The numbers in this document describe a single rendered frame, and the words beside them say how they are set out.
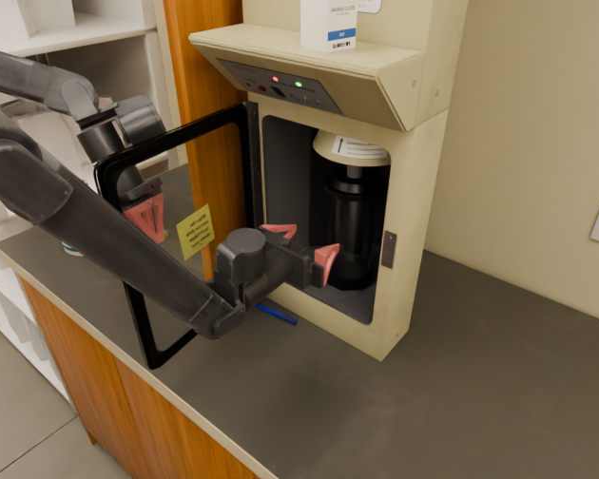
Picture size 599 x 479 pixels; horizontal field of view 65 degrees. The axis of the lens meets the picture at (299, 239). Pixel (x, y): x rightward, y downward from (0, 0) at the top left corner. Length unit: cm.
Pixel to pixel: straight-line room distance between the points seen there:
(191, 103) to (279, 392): 53
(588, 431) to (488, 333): 24
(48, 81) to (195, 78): 22
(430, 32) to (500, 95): 47
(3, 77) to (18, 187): 42
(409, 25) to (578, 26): 45
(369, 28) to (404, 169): 20
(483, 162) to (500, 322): 35
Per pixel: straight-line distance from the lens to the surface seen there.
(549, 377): 102
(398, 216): 74
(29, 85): 80
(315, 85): 64
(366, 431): 85
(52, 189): 42
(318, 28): 62
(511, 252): 121
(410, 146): 69
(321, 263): 76
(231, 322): 69
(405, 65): 60
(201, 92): 85
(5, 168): 40
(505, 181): 114
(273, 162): 89
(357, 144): 77
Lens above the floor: 164
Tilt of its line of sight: 34 degrees down
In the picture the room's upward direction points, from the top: straight up
